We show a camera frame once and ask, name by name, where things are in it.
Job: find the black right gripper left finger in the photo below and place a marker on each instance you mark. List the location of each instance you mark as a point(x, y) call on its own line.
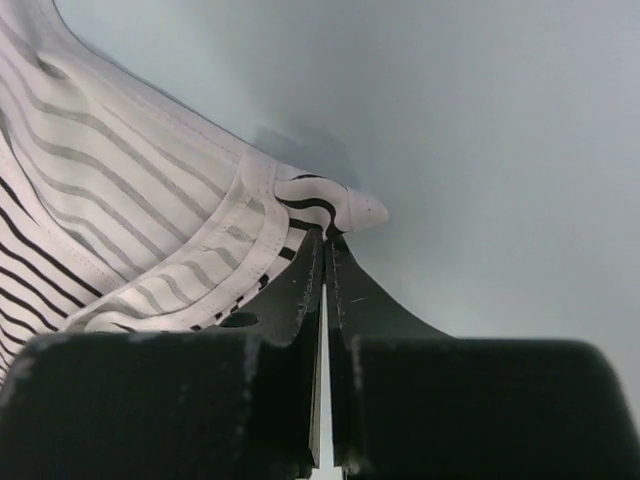
point(231, 402)

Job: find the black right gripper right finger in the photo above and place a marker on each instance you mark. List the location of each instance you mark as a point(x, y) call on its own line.
point(412, 402)

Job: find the black white striped tank top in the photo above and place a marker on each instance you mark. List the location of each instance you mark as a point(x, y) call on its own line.
point(124, 211)

